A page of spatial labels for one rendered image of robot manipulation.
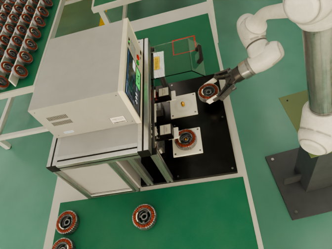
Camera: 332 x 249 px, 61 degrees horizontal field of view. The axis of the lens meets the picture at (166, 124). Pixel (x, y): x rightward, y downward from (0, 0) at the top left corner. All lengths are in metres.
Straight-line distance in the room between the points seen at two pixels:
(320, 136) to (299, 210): 0.96
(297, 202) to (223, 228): 0.92
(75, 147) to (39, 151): 1.79
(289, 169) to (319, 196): 0.25
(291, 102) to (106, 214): 1.09
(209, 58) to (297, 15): 1.06
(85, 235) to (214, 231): 0.61
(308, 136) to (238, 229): 0.47
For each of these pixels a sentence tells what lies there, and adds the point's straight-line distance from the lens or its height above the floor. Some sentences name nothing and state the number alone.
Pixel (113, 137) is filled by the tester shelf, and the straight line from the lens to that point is 1.18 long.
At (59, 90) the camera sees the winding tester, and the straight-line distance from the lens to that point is 1.18.
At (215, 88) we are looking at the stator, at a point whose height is 0.86.
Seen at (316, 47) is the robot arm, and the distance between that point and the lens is 0.99.
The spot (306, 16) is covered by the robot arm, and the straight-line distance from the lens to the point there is 0.86.
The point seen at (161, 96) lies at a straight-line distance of 1.49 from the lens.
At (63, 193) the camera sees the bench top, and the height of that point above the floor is 0.75.
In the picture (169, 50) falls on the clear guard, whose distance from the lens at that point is 1.50.
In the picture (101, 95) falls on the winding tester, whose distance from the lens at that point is 1.05.
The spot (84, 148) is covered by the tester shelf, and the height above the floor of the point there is 1.11.
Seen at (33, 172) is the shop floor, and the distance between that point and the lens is 2.93.
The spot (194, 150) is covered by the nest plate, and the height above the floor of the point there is 0.78.
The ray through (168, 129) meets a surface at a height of 0.92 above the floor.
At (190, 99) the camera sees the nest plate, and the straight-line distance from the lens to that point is 1.61.
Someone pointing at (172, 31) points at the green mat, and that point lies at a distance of 2.15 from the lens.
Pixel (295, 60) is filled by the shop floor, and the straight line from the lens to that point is 2.88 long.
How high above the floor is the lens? 2.01
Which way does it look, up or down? 52 degrees down
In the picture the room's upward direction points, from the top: 25 degrees counter-clockwise
